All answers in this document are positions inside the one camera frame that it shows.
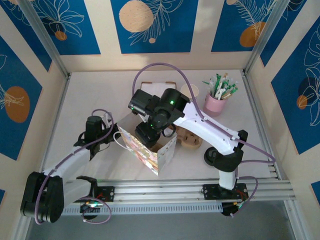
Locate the white cartoon print paper bag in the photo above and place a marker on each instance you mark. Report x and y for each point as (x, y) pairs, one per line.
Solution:
(150, 160)

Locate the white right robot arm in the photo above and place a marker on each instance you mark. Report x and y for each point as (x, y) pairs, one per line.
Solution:
(212, 130)

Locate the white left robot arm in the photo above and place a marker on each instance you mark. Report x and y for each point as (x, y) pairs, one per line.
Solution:
(70, 160)

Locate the white paper napkin stack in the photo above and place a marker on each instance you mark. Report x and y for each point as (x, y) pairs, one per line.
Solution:
(157, 88)

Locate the brown cardboard napkin tray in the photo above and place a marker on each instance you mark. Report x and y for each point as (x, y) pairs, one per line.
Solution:
(145, 85)

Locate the green stir stick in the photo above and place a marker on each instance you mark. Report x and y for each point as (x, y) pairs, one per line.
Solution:
(207, 82)

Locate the pink cup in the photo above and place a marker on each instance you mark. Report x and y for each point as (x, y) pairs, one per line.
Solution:
(215, 106)

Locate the tan wooden stirrer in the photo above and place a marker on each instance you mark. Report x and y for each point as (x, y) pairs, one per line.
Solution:
(226, 75)

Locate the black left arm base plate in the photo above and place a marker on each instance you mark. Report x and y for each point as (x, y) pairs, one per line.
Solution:
(105, 193)

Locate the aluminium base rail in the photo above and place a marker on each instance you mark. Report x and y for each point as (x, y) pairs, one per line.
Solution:
(160, 190)

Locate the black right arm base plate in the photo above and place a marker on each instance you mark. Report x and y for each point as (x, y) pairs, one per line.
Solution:
(211, 191)

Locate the aluminium frame post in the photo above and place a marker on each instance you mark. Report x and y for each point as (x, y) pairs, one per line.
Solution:
(268, 37)
(45, 37)

